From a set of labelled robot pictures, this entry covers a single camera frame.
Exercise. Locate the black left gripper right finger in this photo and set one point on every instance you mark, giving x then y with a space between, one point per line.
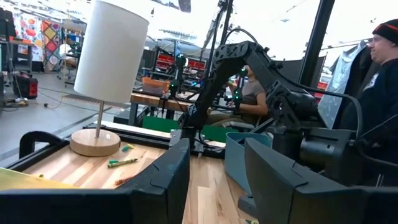
280 193

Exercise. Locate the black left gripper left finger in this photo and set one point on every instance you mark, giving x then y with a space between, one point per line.
168 186

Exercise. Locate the orange crayon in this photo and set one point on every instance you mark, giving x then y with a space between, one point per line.
124 181

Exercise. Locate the teal plastic bin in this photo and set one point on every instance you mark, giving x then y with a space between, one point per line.
236 155

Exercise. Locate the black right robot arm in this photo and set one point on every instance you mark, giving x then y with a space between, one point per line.
202 102

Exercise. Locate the yellow green crayon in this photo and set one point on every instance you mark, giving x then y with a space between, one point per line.
126 162

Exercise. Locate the yellow crayon bit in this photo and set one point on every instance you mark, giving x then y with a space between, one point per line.
131 146

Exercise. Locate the green crayon bit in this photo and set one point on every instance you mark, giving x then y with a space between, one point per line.
113 161
126 148

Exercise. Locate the blue grey hanging cloth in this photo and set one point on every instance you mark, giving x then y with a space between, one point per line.
339 87

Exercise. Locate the green board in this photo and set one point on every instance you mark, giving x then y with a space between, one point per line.
158 124

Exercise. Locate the person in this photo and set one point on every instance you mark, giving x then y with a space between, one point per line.
382 102
252 96

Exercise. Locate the wooden workbench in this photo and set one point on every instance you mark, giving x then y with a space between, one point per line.
155 100

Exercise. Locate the orange crate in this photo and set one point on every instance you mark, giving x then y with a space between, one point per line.
155 84

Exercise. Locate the red storage bins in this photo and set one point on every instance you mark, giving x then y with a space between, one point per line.
180 63

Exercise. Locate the white shade wooden base lamp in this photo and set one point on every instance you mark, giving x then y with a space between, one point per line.
109 53

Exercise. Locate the red and black box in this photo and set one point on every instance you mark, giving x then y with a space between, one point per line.
26 87

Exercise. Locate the colourful quilt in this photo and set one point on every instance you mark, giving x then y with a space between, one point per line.
46 37

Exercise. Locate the black rig post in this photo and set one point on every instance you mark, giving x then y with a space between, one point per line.
314 46

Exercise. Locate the black frame clamp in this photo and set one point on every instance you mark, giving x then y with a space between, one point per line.
37 137

